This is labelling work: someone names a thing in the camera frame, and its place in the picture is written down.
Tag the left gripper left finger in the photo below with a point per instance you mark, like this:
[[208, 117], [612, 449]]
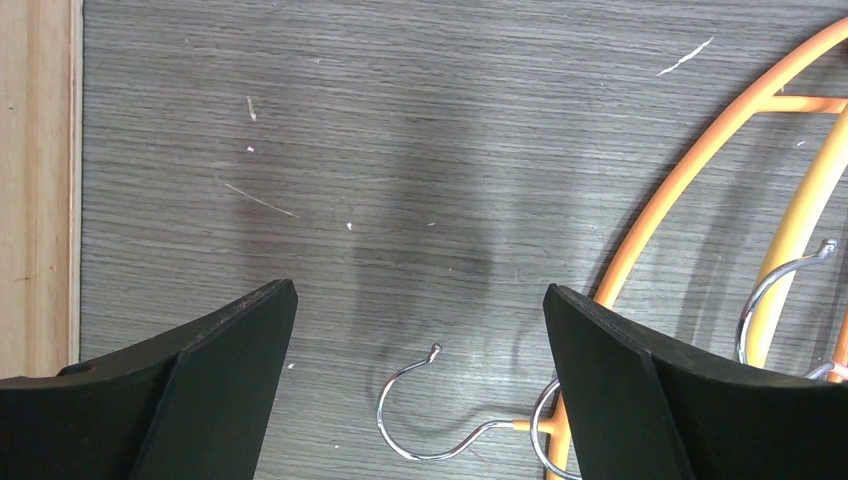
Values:
[[193, 402]]

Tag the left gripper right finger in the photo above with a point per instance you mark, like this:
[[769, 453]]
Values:
[[643, 405]]

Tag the yellow plastic hanger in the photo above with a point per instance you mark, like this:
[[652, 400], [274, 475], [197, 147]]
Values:
[[791, 239]]

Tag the pink plastic hanger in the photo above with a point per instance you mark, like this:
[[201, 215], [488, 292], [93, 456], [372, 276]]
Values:
[[828, 369]]

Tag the orange plastic hanger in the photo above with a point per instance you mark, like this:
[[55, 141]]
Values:
[[552, 437]]

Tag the wooden clothes rack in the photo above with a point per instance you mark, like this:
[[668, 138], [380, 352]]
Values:
[[41, 174]]

